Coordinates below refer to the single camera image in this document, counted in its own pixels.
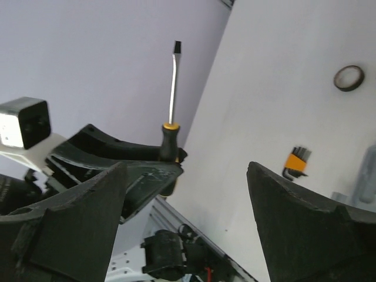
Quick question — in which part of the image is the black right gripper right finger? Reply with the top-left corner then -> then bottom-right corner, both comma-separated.
247,162 -> 375,281

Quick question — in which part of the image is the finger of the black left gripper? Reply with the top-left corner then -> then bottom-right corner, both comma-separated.
49,123 -> 189,165
46,155 -> 183,224

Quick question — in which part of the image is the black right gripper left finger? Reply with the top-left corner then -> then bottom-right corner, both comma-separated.
1,163 -> 127,281

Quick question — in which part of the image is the flathead screwdriver black yellow handle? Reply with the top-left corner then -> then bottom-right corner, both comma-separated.
159,41 -> 182,162

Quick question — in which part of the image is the grey plastic tool case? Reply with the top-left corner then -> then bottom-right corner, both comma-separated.
330,149 -> 376,206

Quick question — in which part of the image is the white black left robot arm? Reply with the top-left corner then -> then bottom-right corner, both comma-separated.
1,125 -> 210,281

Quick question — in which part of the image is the hex key set orange holder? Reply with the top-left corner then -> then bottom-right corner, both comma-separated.
282,146 -> 311,182

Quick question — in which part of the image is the black electrical tape roll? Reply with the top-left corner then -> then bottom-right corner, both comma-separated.
333,65 -> 365,92

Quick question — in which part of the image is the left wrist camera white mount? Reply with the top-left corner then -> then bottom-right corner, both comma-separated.
1,97 -> 66,175

